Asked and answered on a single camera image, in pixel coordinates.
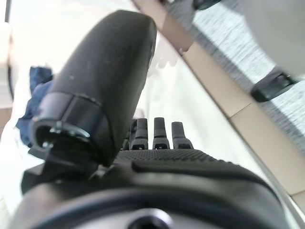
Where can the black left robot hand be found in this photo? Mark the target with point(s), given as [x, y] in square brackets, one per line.
[102, 78]

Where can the white bed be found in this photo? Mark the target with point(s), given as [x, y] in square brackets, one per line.
[190, 114]

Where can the grey mottled rug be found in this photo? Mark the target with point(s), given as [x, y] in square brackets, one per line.
[247, 52]

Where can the blue garment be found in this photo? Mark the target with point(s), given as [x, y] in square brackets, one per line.
[35, 95]

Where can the beige wooden bed frame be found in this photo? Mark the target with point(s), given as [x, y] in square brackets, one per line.
[214, 69]

